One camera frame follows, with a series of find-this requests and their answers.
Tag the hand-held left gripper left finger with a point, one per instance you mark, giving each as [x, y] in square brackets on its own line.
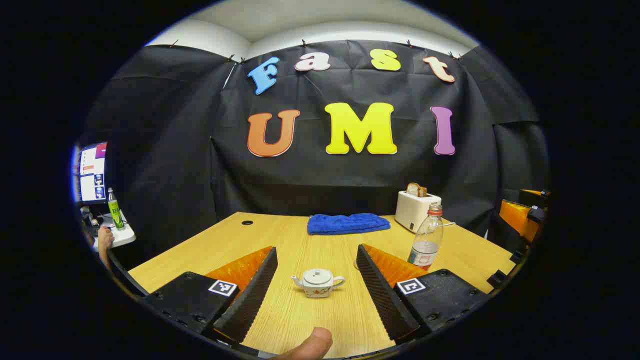
[255, 295]

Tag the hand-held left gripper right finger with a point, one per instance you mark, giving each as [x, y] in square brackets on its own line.
[380, 295]

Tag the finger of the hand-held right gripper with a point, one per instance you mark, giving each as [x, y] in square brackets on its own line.
[520, 220]
[534, 196]

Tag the white square teacup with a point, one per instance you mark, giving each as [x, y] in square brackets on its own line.
[317, 290]

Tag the clear plastic water bottle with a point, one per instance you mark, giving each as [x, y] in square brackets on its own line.
[425, 240]

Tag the green drink bottle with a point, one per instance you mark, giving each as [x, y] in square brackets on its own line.
[116, 212]

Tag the blue towel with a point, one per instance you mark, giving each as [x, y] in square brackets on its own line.
[347, 223]

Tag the white toaster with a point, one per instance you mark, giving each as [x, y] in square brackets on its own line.
[415, 212]

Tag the bread slice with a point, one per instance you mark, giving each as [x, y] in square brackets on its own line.
[414, 190]

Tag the black backdrop cloth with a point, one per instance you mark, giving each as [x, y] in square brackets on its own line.
[350, 180]

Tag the white side table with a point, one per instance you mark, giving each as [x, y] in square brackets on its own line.
[122, 236]

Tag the computer monitor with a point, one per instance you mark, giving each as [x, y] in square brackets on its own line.
[92, 172]

